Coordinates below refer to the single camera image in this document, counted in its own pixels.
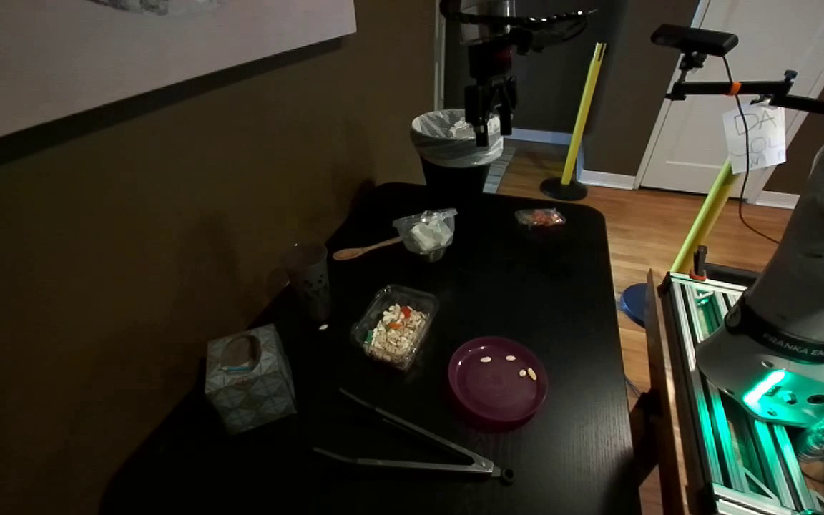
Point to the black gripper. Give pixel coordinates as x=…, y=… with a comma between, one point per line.
x=490, y=71

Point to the purple round lid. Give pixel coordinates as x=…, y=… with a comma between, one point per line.
x=495, y=380

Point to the black trash bin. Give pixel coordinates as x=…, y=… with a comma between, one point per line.
x=456, y=180

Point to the yellow pole with black base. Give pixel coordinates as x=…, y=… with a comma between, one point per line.
x=585, y=114

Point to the wooden spoon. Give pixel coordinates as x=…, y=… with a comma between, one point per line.
x=365, y=250

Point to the white door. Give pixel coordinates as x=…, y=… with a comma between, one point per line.
x=688, y=143

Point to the clear plastic container with seeds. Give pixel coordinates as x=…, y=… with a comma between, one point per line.
x=395, y=329

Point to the yellow pole with blue base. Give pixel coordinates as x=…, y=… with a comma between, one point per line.
x=706, y=214

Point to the dark drinking glass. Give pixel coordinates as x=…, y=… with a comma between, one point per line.
x=310, y=286

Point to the white paper tag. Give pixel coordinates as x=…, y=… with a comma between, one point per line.
x=754, y=137

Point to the metal tongs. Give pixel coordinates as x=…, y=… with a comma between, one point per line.
x=413, y=462

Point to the patterned tissue box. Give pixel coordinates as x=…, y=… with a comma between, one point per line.
x=249, y=380

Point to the black camera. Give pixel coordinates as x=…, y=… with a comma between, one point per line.
x=694, y=38

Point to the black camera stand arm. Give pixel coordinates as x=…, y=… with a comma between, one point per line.
x=765, y=88

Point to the white framed wall board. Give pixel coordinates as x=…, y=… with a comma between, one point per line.
x=144, y=57

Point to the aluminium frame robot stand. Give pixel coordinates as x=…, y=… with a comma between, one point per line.
x=716, y=446

